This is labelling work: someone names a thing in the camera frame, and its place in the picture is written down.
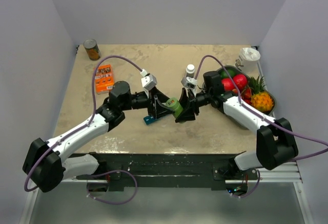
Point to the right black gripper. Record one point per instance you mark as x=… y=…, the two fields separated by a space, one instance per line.
x=189 y=107

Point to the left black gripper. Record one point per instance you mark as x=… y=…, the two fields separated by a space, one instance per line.
x=155 y=97

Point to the green pill bottle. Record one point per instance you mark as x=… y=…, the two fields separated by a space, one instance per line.
x=178 y=111

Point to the teal weekly pill organizer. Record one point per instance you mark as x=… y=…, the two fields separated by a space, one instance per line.
x=149 y=120

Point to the green bottle cap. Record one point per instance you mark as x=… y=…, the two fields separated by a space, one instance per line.
x=172 y=103

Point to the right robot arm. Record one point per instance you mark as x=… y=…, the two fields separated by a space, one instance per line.
x=275 y=144

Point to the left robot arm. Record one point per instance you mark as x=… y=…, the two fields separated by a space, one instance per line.
x=49 y=162

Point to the white capped dark pill bottle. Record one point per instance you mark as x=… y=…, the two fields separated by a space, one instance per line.
x=190 y=71

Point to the green toy lime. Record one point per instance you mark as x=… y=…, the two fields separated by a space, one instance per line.
x=227 y=73

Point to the orange cardboard box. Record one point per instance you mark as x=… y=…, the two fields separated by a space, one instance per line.
x=104 y=79

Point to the red toy apple right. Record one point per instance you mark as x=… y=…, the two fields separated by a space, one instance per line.
x=241 y=81

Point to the toy cherries cluster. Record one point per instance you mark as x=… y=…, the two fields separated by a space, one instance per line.
x=246 y=95

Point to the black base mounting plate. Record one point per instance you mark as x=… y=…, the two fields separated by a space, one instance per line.
x=120 y=171

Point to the white paper cup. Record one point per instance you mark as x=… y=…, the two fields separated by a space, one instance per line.
x=247 y=60

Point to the dark grey fruit tray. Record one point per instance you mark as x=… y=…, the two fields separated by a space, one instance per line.
x=230 y=102

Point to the tin food can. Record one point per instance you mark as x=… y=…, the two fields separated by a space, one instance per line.
x=92 y=49

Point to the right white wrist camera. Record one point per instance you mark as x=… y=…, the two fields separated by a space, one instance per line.
x=189 y=83

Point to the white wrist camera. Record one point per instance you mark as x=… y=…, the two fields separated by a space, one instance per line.
x=148 y=80
x=189 y=83

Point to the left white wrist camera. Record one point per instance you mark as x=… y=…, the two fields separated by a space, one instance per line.
x=148 y=80

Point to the aluminium frame rail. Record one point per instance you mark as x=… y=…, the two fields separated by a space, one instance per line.
x=285 y=172

